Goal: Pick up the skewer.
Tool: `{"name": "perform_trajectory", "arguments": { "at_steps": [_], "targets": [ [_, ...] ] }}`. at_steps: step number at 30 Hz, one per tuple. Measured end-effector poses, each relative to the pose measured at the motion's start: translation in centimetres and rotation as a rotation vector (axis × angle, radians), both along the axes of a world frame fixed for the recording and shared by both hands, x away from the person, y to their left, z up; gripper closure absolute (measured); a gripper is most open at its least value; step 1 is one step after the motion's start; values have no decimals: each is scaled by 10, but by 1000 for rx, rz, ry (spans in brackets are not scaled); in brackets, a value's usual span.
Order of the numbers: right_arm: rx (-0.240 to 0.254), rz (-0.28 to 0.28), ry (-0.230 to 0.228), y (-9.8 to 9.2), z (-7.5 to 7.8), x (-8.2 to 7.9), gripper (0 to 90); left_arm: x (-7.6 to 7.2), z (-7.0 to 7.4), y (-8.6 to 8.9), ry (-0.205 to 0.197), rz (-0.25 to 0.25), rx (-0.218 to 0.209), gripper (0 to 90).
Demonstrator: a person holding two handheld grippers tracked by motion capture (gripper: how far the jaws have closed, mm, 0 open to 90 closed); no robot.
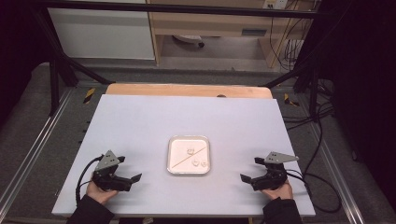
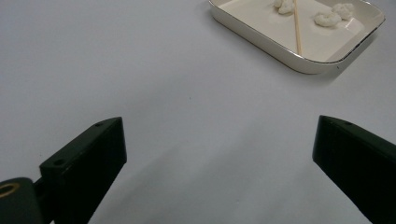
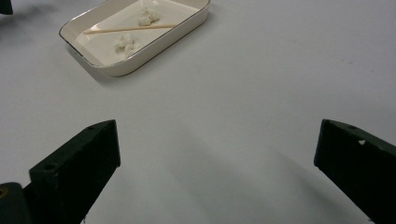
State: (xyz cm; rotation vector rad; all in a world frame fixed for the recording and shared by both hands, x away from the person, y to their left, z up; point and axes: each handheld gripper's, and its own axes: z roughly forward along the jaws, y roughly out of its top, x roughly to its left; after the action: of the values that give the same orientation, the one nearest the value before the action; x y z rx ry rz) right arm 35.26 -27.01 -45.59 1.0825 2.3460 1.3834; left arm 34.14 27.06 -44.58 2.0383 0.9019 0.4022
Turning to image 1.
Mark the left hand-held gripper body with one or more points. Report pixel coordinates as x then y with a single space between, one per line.
107 180

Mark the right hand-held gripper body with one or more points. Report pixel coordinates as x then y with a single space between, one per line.
272 177

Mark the square metal tray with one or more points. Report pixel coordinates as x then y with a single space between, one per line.
179 149

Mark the wooden skewer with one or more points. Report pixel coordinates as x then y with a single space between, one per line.
186 158

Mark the person's left hand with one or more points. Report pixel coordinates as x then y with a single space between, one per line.
101 194

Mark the person's right hand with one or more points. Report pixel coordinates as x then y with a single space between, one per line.
278 192

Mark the wooden table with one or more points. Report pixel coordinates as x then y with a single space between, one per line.
186 90

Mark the white cabinet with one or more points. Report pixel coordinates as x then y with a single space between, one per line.
99 34

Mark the chair base with castor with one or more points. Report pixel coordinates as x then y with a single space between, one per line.
190 39

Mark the light wooden desk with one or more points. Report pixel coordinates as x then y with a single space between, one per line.
211 23

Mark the white power strip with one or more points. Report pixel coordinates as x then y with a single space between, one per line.
275 3

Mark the aluminium rail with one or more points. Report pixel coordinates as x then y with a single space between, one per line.
34 149
339 177

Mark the black metal frame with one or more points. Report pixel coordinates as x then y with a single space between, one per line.
186 8

